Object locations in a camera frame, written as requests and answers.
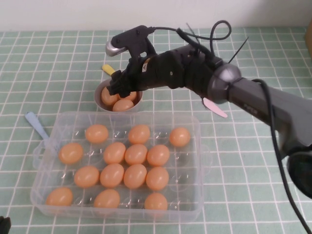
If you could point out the green white checked tablecloth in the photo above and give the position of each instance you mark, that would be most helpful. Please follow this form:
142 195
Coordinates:
243 170

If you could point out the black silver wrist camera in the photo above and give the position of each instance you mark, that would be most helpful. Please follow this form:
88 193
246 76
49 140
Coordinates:
134 39

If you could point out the black zip tie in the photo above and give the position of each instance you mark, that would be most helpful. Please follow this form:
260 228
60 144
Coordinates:
193 31
240 50

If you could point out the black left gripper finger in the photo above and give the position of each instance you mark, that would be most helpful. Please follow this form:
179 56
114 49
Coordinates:
4 225

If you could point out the orange plastic egg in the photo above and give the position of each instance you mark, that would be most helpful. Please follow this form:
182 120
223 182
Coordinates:
123 105
157 178
136 154
135 176
158 155
133 96
86 176
71 153
106 199
112 175
59 197
180 137
155 201
114 152
106 98
96 133
139 134

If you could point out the blue plastic spoon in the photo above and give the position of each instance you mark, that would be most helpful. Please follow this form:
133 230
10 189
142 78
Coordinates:
36 124

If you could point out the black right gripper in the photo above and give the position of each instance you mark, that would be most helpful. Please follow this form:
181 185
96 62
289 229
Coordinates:
158 70

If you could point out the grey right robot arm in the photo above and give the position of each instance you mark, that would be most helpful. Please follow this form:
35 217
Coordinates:
253 102

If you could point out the clear plastic egg box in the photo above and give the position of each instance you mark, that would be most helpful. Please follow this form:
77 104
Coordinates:
61 131

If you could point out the brown cardboard box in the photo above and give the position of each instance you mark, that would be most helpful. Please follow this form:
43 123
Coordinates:
308 39

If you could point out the pink plastic knife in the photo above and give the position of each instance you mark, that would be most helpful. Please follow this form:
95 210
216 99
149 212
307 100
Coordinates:
215 109

